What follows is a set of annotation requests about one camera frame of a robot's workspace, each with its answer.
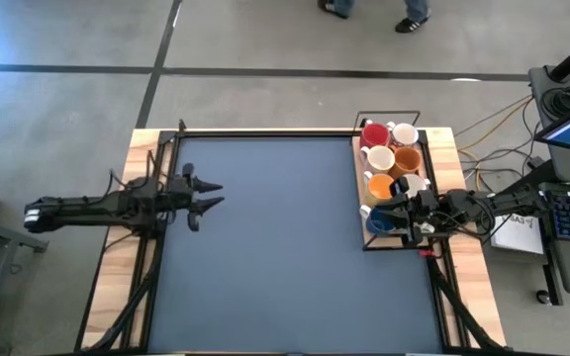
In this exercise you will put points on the red floral-patterned cream mug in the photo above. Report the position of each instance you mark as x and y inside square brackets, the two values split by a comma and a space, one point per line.
[380, 159]

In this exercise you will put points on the plain orange mug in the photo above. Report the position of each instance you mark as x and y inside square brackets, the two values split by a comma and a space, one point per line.
[408, 160]

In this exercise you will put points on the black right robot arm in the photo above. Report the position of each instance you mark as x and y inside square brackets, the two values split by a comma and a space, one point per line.
[507, 200]

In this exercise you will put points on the grey diamond-patterned mug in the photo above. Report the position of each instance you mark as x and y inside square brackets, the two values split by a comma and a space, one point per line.
[419, 185]

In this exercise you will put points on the wooden shelf with black frame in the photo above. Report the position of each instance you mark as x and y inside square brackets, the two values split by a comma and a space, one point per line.
[389, 240]

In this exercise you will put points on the white paper sign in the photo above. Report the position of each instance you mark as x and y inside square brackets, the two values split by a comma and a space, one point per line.
[517, 237]

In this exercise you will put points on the blue-grey table mat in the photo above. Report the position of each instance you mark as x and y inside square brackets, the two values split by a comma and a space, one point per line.
[275, 247]

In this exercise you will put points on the black metal table frame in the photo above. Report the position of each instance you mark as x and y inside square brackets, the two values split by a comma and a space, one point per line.
[265, 133]

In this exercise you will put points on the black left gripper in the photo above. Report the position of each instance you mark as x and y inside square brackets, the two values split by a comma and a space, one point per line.
[173, 200]

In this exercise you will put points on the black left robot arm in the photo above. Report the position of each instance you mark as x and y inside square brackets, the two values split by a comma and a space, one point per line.
[82, 207]

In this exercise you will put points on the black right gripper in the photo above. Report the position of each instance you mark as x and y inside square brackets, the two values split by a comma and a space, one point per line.
[418, 207]

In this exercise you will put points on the small red clip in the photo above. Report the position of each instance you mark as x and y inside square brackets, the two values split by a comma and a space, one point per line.
[426, 253]

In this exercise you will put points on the person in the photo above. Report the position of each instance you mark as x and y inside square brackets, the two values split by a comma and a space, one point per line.
[413, 22]

